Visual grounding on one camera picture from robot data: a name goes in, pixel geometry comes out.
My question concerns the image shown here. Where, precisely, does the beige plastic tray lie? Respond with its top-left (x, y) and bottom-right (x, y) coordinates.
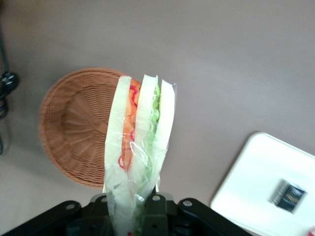
top-left (210, 131), bottom-right (315, 236)

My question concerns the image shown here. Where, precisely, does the triangle sandwich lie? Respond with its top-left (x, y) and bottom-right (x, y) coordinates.
top-left (102, 73), bottom-right (179, 236)

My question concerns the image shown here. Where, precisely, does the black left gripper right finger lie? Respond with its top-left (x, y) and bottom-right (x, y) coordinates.
top-left (142, 193), bottom-right (252, 236)

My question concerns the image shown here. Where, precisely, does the round brown wicker basket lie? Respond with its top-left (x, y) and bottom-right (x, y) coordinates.
top-left (37, 67), bottom-right (142, 190)

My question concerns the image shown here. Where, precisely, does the small black box gold print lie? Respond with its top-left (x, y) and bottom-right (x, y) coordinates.
top-left (267, 178), bottom-right (308, 214)

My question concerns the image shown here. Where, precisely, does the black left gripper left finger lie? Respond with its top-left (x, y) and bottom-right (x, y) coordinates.
top-left (0, 193), bottom-right (114, 236)

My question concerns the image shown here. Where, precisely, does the black power cable with plug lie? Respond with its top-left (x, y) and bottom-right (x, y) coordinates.
top-left (0, 29), bottom-right (20, 156)

